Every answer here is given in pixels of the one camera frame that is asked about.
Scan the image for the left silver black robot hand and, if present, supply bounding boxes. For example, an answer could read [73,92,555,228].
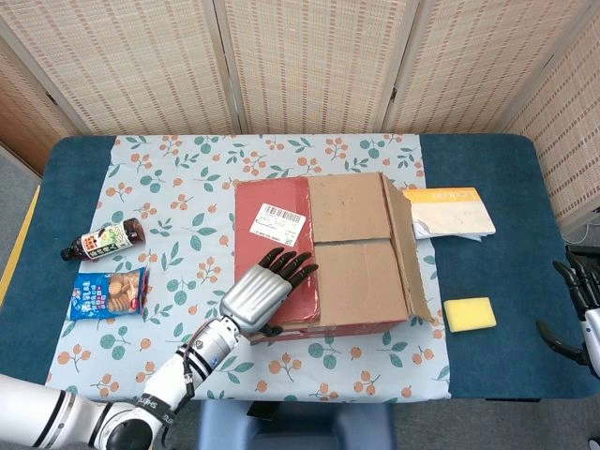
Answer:
[218,247,320,337]

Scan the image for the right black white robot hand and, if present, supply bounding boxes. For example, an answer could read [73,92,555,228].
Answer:
[536,250,600,379]

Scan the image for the red cardboard shipping box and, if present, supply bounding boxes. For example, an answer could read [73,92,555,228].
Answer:
[232,171,435,346]

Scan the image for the floral fruit print tablecloth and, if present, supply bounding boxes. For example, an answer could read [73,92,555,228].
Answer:
[45,134,452,403]

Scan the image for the yellow sponge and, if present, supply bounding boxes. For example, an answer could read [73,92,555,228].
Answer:
[442,296,498,334]

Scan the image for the blue biscuit snack bag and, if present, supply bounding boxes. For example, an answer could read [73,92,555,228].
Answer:
[69,266,151,323]

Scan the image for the brown drink bottle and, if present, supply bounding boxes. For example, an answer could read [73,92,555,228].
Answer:
[59,217,147,263]

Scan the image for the woven folding screen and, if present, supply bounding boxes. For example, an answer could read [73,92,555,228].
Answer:
[0,0,600,226]

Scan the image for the yellow floor strip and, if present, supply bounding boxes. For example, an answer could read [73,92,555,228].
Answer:
[0,185,41,301]

